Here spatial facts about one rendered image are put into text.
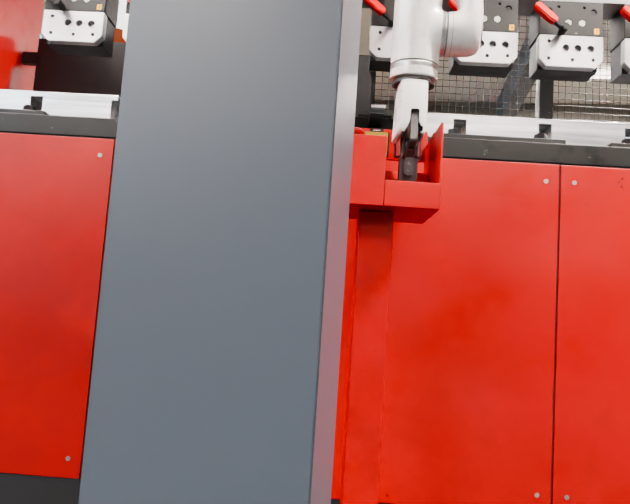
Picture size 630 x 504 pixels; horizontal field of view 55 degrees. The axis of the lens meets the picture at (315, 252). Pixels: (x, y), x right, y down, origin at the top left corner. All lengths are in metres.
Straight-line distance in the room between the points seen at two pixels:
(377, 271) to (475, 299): 0.33
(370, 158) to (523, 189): 0.45
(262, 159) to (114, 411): 0.23
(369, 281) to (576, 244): 0.52
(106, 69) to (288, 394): 1.87
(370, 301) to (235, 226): 0.60
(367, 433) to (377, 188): 0.41
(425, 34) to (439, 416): 0.75
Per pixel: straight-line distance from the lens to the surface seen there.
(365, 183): 1.03
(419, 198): 1.03
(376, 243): 1.06
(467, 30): 1.14
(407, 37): 1.12
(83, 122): 1.47
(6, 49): 2.29
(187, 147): 0.51
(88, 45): 1.68
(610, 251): 1.43
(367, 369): 1.06
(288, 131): 0.49
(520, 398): 1.36
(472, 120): 1.53
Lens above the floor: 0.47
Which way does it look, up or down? 6 degrees up
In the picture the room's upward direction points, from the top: 4 degrees clockwise
